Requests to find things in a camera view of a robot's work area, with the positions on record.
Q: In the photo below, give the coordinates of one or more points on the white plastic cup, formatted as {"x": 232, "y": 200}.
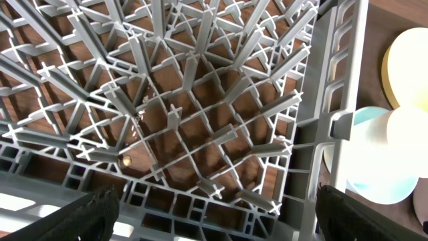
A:
{"x": 388, "y": 146}

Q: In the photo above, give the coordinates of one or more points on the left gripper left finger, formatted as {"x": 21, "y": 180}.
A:
{"x": 91, "y": 217}

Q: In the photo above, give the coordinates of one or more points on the grey plastic dish rack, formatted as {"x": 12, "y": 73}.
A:
{"x": 209, "y": 118}

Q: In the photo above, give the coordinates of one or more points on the white pink bowl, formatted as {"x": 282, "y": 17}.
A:
{"x": 420, "y": 204}

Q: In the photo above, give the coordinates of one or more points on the light blue saucer plate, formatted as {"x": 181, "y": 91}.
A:
{"x": 389, "y": 192}

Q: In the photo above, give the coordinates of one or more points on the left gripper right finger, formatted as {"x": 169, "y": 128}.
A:
{"x": 343, "y": 218}

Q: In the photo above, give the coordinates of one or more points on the yellow round plate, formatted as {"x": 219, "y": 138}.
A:
{"x": 404, "y": 69}

